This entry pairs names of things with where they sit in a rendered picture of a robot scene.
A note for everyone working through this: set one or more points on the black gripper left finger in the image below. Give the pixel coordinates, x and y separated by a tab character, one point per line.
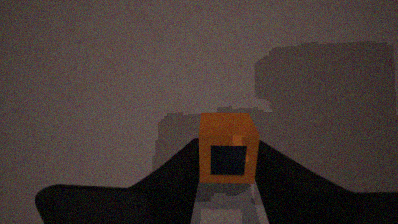
165	196

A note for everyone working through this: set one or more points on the orange block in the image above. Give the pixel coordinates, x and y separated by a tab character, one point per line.
228	148

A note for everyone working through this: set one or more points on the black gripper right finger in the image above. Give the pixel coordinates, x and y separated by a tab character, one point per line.
291	194

